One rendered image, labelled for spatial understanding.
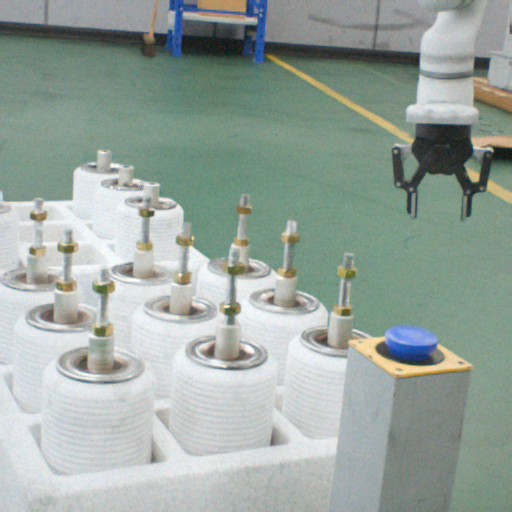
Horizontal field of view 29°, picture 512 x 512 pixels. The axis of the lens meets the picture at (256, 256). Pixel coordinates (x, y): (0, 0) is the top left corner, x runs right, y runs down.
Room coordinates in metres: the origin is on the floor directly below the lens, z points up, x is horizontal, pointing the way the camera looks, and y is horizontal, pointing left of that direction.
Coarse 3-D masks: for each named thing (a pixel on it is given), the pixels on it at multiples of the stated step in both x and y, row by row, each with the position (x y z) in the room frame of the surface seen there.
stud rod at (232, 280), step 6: (234, 252) 0.83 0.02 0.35; (234, 258) 0.83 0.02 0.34; (234, 264) 0.83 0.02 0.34; (228, 276) 0.83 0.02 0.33; (234, 276) 0.83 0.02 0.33; (228, 282) 0.83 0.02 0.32; (234, 282) 0.83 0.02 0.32; (228, 288) 0.83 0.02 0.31; (234, 288) 0.83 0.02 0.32; (228, 294) 0.83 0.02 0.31; (234, 294) 0.83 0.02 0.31; (228, 300) 0.83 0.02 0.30; (234, 300) 0.83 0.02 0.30; (228, 318) 0.83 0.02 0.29; (234, 318) 0.83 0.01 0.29; (228, 324) 0.83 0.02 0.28
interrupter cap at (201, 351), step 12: (192, 348) 0.83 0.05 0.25; (204, 348) 0.83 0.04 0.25; (240, 348) 0.84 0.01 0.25; (252, 348) 0.84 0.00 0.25; (264, 348) 0.84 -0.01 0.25; (192, 360) 0.81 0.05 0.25; (204, 360) 0.80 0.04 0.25; (216, 360) 0.81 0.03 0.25; (228, 360) 0.81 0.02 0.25; (240, 360) 0.81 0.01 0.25; (252, 360) 0.81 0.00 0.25; (264, 360) 0.82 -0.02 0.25
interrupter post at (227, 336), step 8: (224, 328) 0.82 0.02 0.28; (232, 328) 0.82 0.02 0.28; (240, 328) 0.83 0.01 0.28; (216, 336) 0.83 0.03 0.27; (224, 336) 0.82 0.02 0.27; (232, 336) 0.82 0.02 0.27; (216, 344) 0.82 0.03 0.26; (224, 344) 0.82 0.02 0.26; (232, 344) 0.82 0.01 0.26; (216, 352) 0.82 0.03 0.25; (224, 352) 0.82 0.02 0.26; (232, 352) 0.82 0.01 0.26
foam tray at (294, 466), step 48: (0, 384) 0.88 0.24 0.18; (0, 432) 0.78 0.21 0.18; (288, 432) 0.83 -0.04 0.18; (0, 480) 0.77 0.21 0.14; (48, 480) 0.70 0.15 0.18; (96, 480) 0.71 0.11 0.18; (144, 480) 0.72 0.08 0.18; (192, 480) 0.74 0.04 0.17; (240, 480) 0.76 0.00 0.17; (288, 480) 0.78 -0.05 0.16
